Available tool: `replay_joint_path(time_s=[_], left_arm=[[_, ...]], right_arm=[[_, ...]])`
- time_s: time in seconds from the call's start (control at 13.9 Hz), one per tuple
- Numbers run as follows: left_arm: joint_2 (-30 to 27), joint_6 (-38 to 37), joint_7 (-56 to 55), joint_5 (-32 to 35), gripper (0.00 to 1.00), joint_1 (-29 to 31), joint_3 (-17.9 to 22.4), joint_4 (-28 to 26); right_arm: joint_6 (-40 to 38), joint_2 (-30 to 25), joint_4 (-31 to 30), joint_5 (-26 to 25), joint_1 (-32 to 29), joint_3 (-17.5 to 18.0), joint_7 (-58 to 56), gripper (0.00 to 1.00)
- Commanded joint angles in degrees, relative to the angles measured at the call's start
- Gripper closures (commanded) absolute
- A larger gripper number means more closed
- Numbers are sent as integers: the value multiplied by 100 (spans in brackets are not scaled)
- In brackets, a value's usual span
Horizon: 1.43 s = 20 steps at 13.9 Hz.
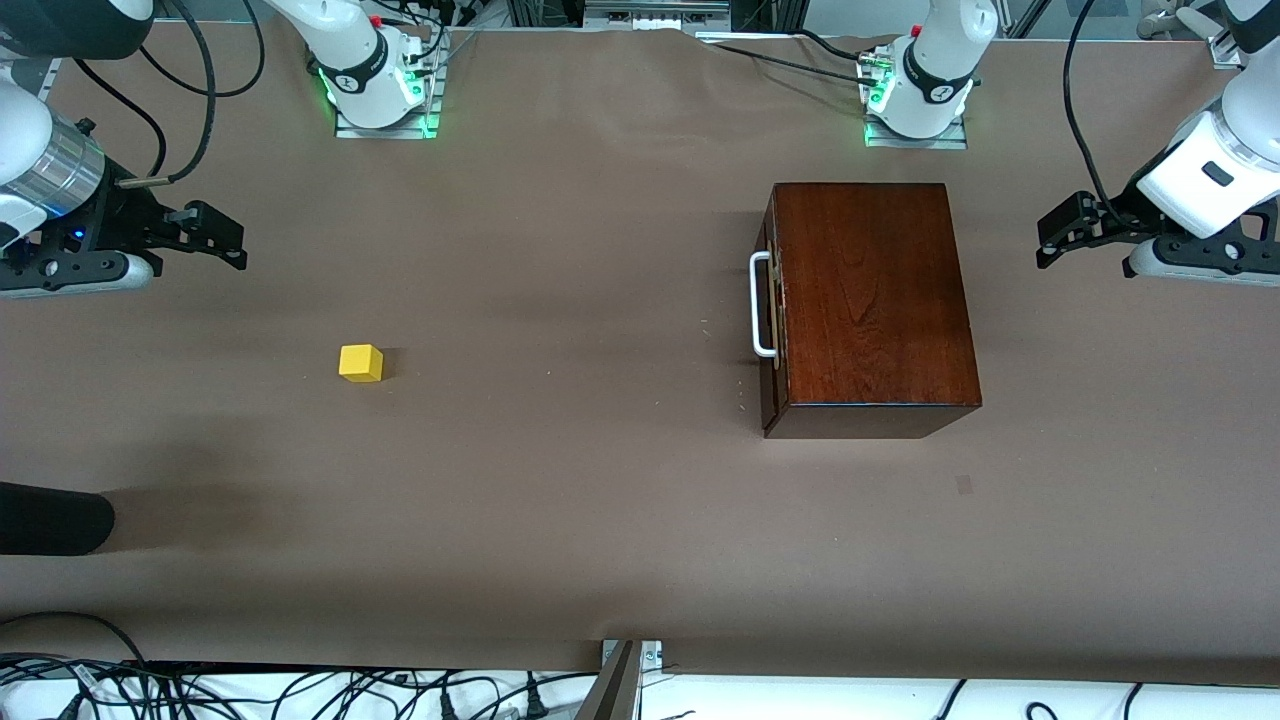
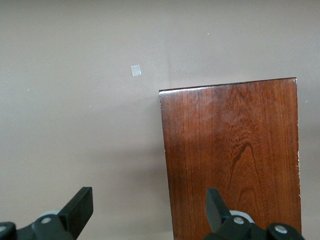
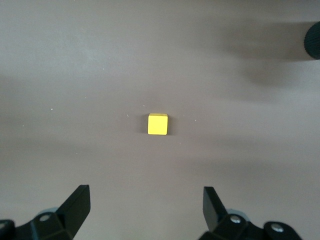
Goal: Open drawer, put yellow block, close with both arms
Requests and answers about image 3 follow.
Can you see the black ribbed foam cylinder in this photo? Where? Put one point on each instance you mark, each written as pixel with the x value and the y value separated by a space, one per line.
pixel 313 40

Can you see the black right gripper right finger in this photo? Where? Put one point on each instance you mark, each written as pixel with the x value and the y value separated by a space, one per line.
pixel 217 215

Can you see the yellow wooden cube block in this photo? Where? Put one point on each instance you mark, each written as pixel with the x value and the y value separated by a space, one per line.
pixel 157 125

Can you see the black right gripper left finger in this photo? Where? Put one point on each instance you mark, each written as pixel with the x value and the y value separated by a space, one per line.
pixel 67 215

